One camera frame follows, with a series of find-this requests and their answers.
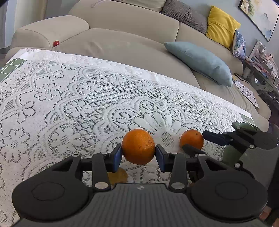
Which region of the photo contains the small orange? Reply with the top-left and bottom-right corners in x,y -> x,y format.
180,129 -> 204,149

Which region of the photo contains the large orange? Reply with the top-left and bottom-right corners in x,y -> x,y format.
122,129 -> 155,165

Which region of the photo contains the green bowl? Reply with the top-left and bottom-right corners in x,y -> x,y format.
222,122 -> 260,168

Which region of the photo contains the small brown-green fruit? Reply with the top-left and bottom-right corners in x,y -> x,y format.
108,167 -> 128,185

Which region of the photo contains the patterned paper sheet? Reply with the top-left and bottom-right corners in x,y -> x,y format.
234,80 -> 259,108

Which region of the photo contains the white lace tablecloth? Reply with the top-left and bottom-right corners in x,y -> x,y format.
1,49 -> 251,226

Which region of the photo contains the cluttered side shelf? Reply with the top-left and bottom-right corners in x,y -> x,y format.
244,40 -> 278,94

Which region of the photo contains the light blue cushion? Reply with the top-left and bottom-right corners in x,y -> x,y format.
164,42 -> 233,87

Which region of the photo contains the blue patterned cushion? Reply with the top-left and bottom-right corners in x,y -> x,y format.
231,29 -> 246,61

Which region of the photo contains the yellow cushion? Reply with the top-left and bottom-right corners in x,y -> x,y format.
206,6 -> 241,49

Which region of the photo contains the small red ball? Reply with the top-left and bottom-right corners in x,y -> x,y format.
53,41 -> 60,47

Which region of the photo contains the beige sofa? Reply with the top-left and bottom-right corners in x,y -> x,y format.
6,1 -> 271,131

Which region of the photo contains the grey cushion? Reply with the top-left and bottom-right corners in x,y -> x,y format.
162,0 -> 208,35

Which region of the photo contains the beige cushion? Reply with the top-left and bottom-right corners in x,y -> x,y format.
115,0 -> 166,12

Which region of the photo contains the framed wall painting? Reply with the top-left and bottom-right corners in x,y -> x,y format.
238,0 -> 278,42

